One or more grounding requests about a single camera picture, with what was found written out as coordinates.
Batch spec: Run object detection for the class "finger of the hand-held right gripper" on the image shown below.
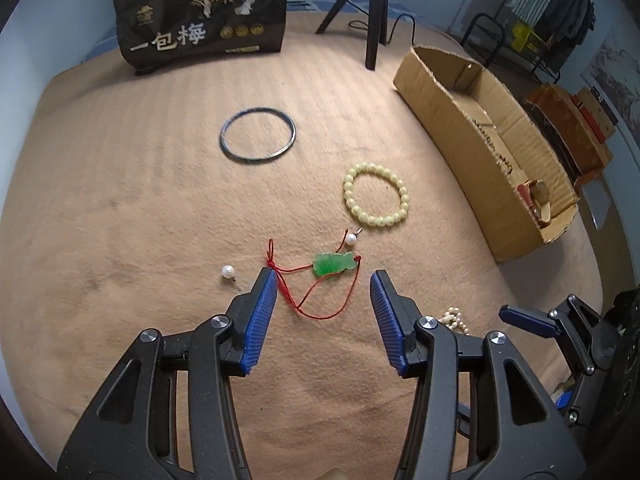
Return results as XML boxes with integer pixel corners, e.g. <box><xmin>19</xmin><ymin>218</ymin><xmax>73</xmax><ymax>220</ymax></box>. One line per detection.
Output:
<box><xmin>499</xmin><ymin>304</ymin><xmax>563</xmax><ymax>339</ymax></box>

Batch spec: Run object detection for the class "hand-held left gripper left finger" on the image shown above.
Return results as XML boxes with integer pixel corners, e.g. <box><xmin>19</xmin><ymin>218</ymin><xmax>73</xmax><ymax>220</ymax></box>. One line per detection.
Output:
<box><xmin>57</xmin><ymin>267</ymin><xmax>279</xmax><ymax>480</ymax></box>

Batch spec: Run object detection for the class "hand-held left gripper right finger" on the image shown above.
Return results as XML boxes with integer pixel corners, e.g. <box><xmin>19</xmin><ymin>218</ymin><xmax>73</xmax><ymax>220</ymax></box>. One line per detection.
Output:
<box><xmin>369</xmin><ymin>269</ymin><xmax>587</xmax><ymax>480</ymax></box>

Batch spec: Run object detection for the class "green jade pendant red cord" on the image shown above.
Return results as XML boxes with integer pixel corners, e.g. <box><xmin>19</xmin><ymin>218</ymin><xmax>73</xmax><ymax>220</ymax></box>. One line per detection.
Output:
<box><xmin>265</xmin><ymin>230</ymin><xmax>362</xmax><ymax>320</ymax></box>

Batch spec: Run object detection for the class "brown cardboard box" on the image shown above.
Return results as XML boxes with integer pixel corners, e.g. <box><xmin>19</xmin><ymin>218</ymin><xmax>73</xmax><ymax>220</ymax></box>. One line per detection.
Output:
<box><xmin>392</xmin><ymin>45</ymin><xmax>581</xmax><ymax>264</ymax></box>

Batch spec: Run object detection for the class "tan blanket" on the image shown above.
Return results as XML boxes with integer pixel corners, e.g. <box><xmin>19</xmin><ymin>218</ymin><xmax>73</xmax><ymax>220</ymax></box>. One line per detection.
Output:
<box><xmin>0</xmin><ymin>10</ymin><xmax>613</xmax><ymax>480</ymax></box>

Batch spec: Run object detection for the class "amber bangle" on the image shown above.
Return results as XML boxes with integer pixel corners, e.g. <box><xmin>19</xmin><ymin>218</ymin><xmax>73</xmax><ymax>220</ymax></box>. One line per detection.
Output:
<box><xmin>529</xmin><ymin>180</ymin><xmax>553</xmax><ymax>225</ymax></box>

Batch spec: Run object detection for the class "dark thin bangle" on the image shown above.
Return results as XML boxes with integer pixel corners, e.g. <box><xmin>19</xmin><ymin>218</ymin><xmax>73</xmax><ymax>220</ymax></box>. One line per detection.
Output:
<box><xmin>219</xmin><ymin>106</ymin><xmax>297</xmax><ymax>164</ymax></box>

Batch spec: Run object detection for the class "brown patterned box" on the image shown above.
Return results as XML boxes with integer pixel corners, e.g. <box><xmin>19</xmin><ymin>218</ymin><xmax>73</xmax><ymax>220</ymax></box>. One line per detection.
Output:
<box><xmin>522</xmin><ymin>82</ymin><xmax>615</xmax><ymax>196</ymax></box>

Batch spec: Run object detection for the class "black metal chair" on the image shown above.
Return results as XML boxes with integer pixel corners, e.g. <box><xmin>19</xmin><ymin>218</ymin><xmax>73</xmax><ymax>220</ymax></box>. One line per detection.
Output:
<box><xmin>460</xmin><ymin>12</ymin><xmax>521</xmax><ymax>68</ymax></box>

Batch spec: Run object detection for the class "yellow box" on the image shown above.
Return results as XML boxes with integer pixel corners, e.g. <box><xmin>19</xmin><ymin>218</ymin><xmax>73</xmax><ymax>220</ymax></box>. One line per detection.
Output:
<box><xmin>511</xmin><ymin>22</ymin><xmax>546</xmax><ymax>53</ymax></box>

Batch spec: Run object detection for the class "black snack bag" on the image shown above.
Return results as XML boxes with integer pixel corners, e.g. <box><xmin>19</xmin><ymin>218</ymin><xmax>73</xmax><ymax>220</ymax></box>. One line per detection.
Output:
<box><xmin>113</xmin><ymin>0</ymin><xmax>290</xmax><ymax>77</ymax></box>

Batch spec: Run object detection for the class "clothes rack with clothes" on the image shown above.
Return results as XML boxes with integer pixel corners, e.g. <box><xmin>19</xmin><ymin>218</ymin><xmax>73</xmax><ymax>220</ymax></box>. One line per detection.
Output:
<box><xmin>507</xmin><ymin>0</ymin><xmax>598</xmax><ymax>83</ymax></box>

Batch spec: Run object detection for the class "black tripod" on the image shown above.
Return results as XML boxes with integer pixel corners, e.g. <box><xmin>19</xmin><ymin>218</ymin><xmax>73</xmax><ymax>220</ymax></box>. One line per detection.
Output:
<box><xmin>315</xmin><ymin>0</ymin><xmax>392</xmax><ymax>72</ymax></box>

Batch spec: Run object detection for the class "white pearl necklace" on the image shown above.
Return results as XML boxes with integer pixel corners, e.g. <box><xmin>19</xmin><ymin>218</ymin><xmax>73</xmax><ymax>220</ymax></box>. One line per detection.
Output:
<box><xmin>438</xmin><ymin>306</ymin><xmax>471</xmax><ymax>336</ymax></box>

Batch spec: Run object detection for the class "cream beaded bracelet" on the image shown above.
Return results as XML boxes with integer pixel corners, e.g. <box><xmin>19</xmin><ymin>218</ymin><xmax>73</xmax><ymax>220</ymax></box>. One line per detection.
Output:
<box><xmin>343</xmin><ymin>162</ymin><xmax>409</xmax><ymax>229</ymax></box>

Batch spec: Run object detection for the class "wall poster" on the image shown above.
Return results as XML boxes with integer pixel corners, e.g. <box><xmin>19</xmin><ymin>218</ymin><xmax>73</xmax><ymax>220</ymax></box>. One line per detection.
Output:
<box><xmin>580</xmin><ymin>27</ymin><xmax>640</xmax><ymax>133</ymax></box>

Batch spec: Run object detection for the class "black cable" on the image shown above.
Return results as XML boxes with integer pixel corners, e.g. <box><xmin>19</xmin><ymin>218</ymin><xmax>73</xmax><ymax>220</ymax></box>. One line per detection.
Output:
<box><xmin>347</xmin><ymin>0</ymin><xmax>417</xmax><ymax>50</ymax></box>

